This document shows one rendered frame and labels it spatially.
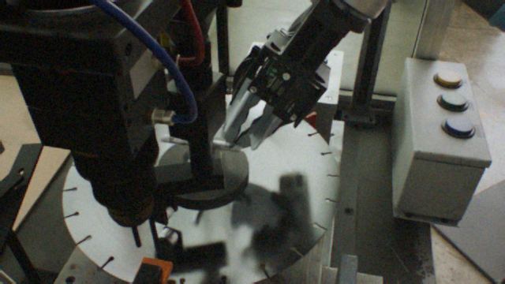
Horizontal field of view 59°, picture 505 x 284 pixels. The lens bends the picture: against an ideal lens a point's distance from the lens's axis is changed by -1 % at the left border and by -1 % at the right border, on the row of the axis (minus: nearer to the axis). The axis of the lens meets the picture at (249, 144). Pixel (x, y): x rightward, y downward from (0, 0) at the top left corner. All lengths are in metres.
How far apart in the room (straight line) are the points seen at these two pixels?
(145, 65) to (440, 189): 0.57
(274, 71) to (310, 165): 0.17
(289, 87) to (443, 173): 0.36
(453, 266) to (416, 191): 1.02
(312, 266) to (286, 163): 0.13
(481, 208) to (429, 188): 1.21
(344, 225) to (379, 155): 0.20
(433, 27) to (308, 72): 0.52
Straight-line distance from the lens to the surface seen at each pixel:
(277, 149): 0.58
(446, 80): 0.86
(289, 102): 0.43
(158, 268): 0.43
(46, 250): 0.79
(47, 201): 0.86
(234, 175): 0.53
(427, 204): 0.78
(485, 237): 1.86
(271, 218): 0.50
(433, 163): 0.72
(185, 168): 0.44
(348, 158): 0.87
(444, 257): 1.76
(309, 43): 0.43
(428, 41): 0.92
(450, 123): 0.75
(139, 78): 0.26
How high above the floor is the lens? 1.33
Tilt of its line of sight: 41 degrees down
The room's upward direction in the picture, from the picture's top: straight up
